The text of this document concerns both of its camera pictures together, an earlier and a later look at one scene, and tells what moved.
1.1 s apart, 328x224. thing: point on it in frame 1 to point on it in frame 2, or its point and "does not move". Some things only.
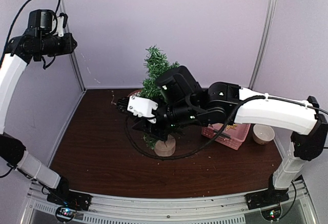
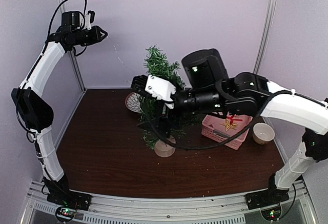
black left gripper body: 67,47 to 93,39
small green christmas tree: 156,64 does not move
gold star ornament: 232,126 does not move
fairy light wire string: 98,82 to 120,59
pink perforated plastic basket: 232,135 does not move
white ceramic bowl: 263,134 does not move
